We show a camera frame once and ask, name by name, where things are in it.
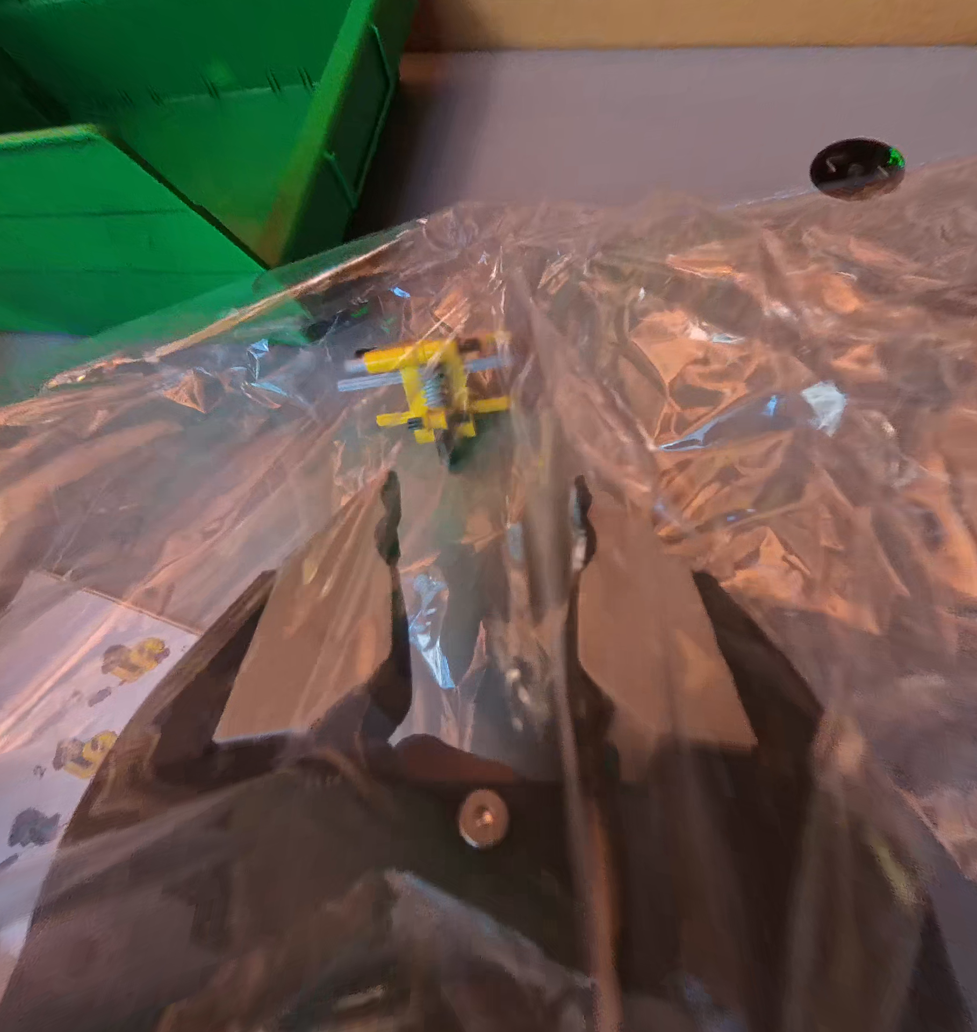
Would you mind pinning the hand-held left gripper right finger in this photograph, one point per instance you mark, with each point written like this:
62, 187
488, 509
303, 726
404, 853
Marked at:
658, 645

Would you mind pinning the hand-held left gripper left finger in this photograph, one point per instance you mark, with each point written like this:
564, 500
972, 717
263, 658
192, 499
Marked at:
311, 637

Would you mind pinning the yellow lego assembly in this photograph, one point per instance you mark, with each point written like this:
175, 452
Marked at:
424, 379

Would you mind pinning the clear plastic bag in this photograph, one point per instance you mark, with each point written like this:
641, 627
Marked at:
738, 322

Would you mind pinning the lego instruction booklet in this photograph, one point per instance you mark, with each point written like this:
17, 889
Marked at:
77, 645

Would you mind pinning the green plastic bin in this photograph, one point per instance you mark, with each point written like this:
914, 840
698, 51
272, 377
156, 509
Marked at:
214, 72
93, 234

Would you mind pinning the black round table grommet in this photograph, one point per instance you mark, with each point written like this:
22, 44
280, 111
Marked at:
855, 168

